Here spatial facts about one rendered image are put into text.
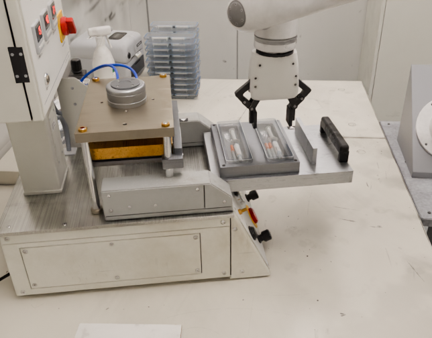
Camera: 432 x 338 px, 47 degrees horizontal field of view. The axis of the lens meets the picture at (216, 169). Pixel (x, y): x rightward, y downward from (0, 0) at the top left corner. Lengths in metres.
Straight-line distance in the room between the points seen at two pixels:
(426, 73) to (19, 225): 1.18
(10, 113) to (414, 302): 0.85
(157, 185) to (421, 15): 2.39
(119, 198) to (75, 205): 0.13
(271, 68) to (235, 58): 2.51
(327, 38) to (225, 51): 0.68
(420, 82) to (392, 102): 1.68
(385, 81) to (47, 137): 2.46
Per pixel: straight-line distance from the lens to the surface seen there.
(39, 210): 1.07
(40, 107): 0.90
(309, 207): 1.33
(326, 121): 1.18
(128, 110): 1.00
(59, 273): 1.09
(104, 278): 1.09
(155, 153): 0.99
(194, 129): 1.20
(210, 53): 3.53
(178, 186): 0.96
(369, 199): 1.39
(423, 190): 1.48
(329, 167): 1.08
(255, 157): 1.05
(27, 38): 0.86
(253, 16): 0.90
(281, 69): 1.03
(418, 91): 1.59
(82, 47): 1.98
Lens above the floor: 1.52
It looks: 31 degrees down
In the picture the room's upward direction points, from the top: 1 degrees counter-clockwise
